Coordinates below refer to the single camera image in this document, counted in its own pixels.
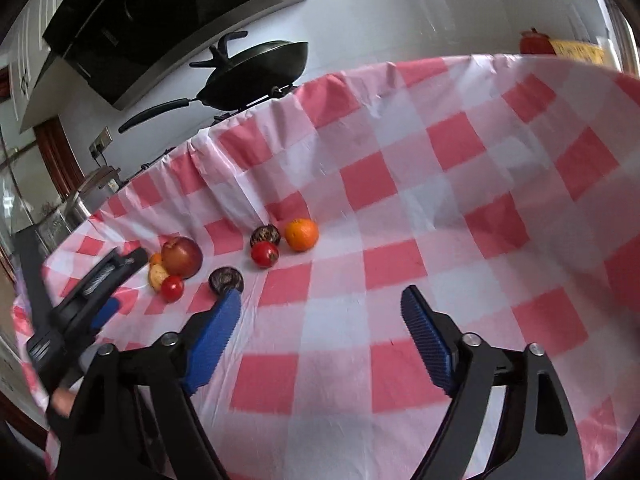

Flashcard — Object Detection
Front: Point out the yellow cloth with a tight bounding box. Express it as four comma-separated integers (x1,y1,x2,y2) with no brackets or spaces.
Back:
550,39,610,66

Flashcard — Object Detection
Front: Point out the dark wall socket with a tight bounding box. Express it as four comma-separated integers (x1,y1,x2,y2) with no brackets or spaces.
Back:
89,127,114,159

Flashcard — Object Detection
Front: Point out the stainless steel pot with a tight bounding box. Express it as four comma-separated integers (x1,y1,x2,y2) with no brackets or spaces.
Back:
66,166,124,222

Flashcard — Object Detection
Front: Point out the red pot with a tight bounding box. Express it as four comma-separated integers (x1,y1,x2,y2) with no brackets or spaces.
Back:
519,27,557,56

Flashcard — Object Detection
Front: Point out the red white checkered tablecloth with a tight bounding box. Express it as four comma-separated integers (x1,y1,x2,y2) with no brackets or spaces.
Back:
12,52,640,480

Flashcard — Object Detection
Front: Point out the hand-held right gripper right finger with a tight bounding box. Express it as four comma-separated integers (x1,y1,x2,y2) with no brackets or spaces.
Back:
400,285,586,480

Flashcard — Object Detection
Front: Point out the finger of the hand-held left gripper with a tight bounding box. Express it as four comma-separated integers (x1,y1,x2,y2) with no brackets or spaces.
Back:
114,246,148,281
92,296,122,333

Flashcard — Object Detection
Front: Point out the white wall cabinet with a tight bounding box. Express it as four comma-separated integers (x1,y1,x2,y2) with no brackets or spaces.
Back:
9,0,66,133

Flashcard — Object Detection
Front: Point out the small yellow striped melon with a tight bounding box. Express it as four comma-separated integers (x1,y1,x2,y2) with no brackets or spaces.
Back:
148,263,171,292

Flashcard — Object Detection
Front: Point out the black wok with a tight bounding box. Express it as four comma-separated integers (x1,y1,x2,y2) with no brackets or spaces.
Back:
118,40,310,134

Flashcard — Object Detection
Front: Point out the black cooking utensil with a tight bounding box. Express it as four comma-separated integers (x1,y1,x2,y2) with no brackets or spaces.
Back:
189,30,249,69

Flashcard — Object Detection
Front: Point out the red tomato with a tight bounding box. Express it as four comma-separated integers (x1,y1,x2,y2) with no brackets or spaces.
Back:
160,275,185,304
250,241,281,268

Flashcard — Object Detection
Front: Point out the person's left hand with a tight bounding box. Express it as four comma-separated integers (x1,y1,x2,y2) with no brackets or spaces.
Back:
50,389,77,417

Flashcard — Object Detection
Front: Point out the brown wooden door frame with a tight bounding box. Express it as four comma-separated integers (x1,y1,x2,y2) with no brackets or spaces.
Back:
34,116,87,201

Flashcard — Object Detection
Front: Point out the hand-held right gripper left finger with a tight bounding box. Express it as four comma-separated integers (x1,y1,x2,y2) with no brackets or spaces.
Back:
55,289,244,480

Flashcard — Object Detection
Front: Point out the dark purple passion fruit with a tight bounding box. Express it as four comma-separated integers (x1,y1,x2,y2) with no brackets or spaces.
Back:
208,266,245,297
250,224,282,248

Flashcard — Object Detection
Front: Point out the black range hood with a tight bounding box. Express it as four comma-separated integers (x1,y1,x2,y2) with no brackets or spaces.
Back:
42,0,309,112

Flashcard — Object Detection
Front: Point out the red yellow apple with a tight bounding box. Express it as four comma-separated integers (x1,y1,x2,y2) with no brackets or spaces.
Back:
161,236,204,280

